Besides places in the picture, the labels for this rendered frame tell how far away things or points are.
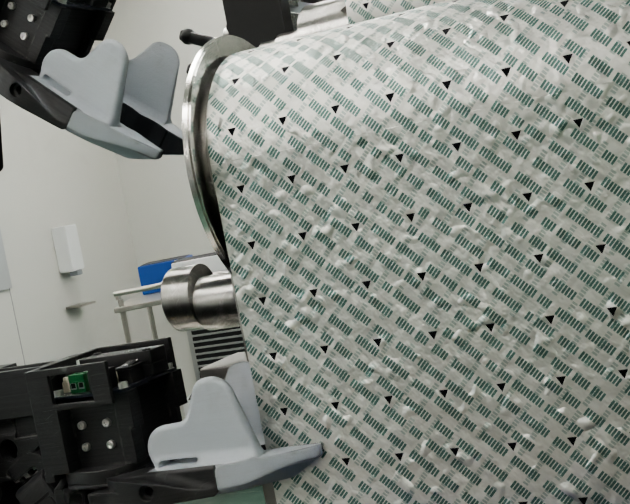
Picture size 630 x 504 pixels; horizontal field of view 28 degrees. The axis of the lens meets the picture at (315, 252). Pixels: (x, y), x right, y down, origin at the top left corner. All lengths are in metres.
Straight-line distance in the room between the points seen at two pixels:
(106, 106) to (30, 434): 0.19
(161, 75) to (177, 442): 0.24
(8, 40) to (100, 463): 0.26
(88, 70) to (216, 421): 0.23
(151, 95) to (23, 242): 5.64
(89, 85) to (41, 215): 5.84
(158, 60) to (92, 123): 0.08
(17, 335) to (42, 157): 0.99
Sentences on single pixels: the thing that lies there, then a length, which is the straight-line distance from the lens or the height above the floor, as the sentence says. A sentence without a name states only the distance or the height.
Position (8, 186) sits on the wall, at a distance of 6.41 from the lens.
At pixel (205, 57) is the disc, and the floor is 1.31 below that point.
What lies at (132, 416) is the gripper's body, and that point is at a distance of 0.68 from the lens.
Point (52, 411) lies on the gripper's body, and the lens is 0.69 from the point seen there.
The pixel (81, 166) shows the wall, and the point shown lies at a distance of 6.96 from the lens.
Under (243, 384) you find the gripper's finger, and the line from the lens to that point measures 0.69.
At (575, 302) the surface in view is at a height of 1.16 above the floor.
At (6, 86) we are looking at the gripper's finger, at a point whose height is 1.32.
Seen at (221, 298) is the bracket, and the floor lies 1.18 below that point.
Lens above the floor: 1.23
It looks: 3 degrees down
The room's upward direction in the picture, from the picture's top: 11 degrees counter-clockwise
